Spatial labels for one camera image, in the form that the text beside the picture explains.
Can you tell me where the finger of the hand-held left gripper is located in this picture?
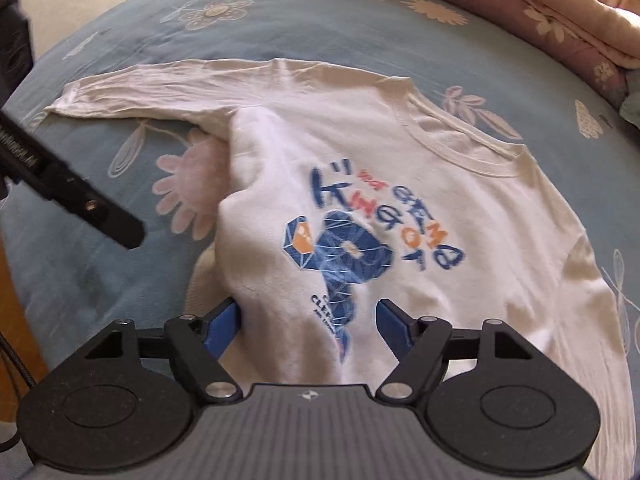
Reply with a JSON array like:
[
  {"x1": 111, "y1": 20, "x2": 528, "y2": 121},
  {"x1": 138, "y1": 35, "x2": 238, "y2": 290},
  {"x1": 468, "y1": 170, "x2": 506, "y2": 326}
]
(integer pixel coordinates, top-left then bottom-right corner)
[{"x1": 42, "y1": 156, "x2": 147, "y2": 251}]

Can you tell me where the green pillow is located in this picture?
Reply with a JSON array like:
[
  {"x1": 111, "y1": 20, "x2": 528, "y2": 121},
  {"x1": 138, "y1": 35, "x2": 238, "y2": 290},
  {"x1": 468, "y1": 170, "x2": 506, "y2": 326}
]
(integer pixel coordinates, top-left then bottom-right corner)
[{"x1": 619, "y1": 94, "x2": 640, "y2": 132}]

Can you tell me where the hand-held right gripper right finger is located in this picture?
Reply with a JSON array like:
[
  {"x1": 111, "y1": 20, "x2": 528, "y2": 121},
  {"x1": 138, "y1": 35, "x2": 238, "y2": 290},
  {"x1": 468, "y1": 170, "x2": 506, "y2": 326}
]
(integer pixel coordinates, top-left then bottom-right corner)
[{"x1": 375, "y1": 299, "x2": 536, "y2": 402}]

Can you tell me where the pink floral quilt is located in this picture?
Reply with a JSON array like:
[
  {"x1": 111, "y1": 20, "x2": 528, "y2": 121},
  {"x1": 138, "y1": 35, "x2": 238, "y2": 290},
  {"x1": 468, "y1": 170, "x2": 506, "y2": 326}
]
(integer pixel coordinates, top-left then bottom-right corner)
[{"x1": 425, "y1": 0, "x2": 640, "y2": 126}]

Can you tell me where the black cable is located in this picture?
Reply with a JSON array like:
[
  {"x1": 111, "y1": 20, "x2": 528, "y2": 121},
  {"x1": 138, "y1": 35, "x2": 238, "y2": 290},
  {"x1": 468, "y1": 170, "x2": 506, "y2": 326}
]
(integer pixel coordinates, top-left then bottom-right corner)
[{"x1": 0, "y1": 332, "x2": 38, "y2": 453}]

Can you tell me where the white printed t-shirt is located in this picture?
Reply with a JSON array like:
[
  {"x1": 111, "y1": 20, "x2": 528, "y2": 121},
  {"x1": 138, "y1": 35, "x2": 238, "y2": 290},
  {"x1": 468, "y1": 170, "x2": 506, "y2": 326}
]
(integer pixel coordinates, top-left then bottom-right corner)
[{"x1": 44, "y1": 57, "x2": 635, "y2": 441}]

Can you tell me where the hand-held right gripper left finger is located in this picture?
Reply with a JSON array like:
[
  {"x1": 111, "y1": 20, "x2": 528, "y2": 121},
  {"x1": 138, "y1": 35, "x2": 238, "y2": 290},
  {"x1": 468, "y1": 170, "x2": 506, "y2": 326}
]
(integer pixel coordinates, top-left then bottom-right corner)
[{"x1": 65, "y1": 297, "x2": 243, "y2": 402}]

